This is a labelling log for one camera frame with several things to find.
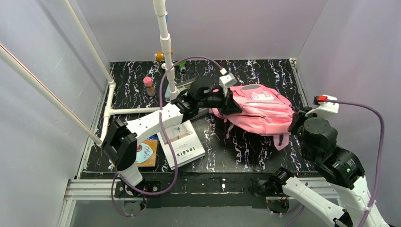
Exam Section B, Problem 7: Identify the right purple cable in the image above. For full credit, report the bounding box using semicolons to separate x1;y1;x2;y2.
283;99;385;227

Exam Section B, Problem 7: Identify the green white marker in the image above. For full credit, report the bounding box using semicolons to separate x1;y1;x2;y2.
177;61;186;73

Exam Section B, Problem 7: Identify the pink student backpack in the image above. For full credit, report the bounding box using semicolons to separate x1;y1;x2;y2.
209;84;294;150

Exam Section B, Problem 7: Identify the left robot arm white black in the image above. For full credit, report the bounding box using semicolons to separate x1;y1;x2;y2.
100;86;242;190

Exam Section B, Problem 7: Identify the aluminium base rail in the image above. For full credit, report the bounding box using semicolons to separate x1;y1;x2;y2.
57;178;340;227

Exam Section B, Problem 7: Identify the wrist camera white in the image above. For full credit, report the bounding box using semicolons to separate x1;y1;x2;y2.
306;95;340;119
219;68;237;96

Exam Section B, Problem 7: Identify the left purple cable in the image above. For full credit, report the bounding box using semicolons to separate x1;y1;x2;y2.
111;56;224;218

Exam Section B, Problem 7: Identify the orange bottle at wall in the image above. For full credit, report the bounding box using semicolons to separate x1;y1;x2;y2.
154;52;166;61

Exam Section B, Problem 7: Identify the orange children's book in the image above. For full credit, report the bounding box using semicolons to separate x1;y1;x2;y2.
109;140;157;171

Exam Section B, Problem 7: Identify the pink cap bottle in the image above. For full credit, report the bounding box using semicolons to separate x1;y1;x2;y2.
143;76;156;96

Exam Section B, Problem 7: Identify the purple cable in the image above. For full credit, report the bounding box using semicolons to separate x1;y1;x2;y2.
111;56;224;218
283;99;385;227

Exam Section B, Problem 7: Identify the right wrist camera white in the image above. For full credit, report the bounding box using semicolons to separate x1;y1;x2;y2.
306;95;340;119

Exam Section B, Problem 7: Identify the white inedita book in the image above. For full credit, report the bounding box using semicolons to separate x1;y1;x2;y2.
166;120;206;167

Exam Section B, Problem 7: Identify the white pvc pipe frame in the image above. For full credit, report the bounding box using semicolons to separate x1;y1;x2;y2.
0;0;178;145

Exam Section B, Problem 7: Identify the light blue eraser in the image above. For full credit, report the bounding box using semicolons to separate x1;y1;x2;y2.
165;85;171;102

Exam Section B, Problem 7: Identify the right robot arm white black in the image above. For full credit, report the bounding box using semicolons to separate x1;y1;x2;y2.
255;107;388;227

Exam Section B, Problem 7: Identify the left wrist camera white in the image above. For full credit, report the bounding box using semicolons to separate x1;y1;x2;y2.
219;68;237;96

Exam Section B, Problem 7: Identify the grey ianra book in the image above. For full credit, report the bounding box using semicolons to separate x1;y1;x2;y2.
176;78;196;95

